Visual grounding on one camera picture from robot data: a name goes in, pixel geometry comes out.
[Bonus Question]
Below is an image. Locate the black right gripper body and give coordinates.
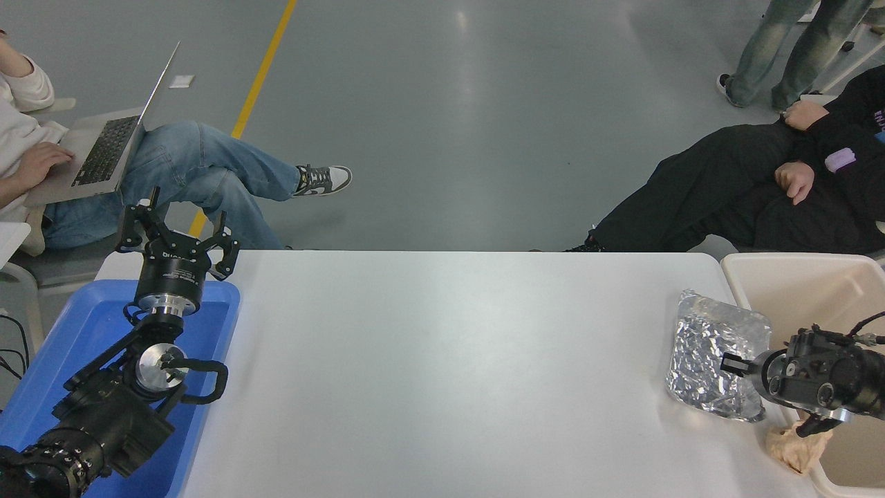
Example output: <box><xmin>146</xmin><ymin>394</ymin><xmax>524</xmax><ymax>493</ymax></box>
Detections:
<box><xmin>749</xmin><ymin>348</ymin><xmax>793</xmax><ymax>406</ymax></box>

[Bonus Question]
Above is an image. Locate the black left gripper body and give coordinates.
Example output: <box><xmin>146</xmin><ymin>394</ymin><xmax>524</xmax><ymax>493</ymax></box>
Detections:
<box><xmin>136</xmin><ymin>237</ymin><xmax>212</xmax><ymax>300</ymax></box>

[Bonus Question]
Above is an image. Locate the foil plate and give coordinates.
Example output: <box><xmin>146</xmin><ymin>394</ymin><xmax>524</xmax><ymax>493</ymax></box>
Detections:
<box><xmin>665</xmin><ymin>289</ymin><xmax>772</xmax><ymax>423</ymax></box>

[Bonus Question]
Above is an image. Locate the person's right hand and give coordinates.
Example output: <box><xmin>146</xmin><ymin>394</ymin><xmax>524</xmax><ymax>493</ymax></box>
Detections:
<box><xmin>12</xmin><ymin>141</ymin><xmax>75</xmax><ymax>191</ymax></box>

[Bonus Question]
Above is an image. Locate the person's hand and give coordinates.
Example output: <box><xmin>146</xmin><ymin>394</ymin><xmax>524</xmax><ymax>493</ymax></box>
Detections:
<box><xmin>774</xmin><ymin>160</ymin><xmax>816</xmax><ymax>206</ymax></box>
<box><xmin>783</xmin><ymin>100</ymin><xmax>830</xmax><ymax>131</ymax></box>

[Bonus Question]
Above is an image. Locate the grey chair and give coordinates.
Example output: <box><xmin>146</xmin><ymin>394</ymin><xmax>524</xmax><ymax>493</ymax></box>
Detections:
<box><xmin>0</xmin><ymin>98</ymin><xmax>118</xmax><ymax>360</ymax></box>

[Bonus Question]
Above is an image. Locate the crumpled tan paper ball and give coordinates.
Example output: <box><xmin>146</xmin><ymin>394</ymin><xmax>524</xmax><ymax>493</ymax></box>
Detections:
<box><xmin>765</xmin><ymin>418</ymin><xmax>835</xmax><ymax>475</ymax></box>

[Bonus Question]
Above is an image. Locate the silver laptop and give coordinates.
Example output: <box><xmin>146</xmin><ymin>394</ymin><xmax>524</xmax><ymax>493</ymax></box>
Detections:
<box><xmin>23</xmin><ymin>40</ymin><xmax>182</xmax><ymax>208</ymax></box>

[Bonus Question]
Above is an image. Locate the large pale bin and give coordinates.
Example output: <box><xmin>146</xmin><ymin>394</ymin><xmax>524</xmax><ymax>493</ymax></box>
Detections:
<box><xmin>720</xmin><ymin>252</ymin><xmax>885</xmax><ymax>498</ymax></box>

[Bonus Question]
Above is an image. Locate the blue plastic tray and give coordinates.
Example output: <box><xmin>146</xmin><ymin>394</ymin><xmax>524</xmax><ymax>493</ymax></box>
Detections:
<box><xmin>0</xmin><ymin>279</ymin><xmax>241</xmax><ymax>498</ymax></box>

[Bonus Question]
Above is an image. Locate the white swivel chair base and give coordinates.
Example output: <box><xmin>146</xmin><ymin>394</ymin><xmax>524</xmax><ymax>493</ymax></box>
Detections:
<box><xmin>795</xmin><ymin>0</ymin><xmax>885</xmax><ymax>106</ymax></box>

